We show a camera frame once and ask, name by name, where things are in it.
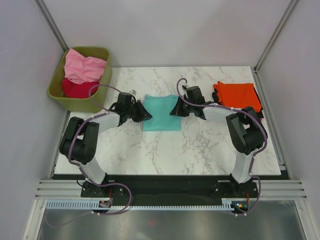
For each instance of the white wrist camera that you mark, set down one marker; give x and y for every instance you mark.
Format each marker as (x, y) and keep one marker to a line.
(133, 92)
(185, 87)

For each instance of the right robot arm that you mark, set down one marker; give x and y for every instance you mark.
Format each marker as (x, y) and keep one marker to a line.
(247, 133)

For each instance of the teal t shirt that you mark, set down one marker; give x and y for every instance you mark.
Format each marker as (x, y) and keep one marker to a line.
(160, 108)

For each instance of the white slotted cable duct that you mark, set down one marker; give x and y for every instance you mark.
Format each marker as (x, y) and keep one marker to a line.
(99, 205)

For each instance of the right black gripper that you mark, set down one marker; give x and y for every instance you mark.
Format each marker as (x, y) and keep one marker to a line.
(177, 110)

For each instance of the right aluminium frame post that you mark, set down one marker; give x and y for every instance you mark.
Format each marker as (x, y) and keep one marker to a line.
(276, 33)

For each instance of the left aluminium frame post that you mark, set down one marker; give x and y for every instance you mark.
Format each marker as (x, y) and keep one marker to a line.
(52, 24)

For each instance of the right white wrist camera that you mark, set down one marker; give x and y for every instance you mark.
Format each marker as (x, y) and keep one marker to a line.
(185, 87)

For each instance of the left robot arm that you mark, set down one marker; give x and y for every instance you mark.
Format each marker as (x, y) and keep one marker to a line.
(80, 139)

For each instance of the aluminium frame post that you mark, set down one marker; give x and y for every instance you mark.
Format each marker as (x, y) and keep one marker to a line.
(276, 33)
(52, 24)

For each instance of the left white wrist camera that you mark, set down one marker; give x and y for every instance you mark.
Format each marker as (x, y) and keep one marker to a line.
(133, 92)

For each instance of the red t shirt in bin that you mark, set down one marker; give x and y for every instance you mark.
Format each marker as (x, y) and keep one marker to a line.
(78, 91)

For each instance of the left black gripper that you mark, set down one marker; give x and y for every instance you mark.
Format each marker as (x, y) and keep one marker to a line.
(145, 115)

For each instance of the pink t shirt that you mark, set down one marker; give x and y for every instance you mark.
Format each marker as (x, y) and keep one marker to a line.
(80, 69)

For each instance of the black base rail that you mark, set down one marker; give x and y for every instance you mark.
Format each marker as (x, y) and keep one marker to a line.
(178, 190)

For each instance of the black folded t shirt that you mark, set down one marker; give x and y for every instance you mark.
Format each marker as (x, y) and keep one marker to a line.
(216, 97)

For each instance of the orange folded t shirt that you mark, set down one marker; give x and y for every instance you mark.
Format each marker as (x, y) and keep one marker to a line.
(237, 96)

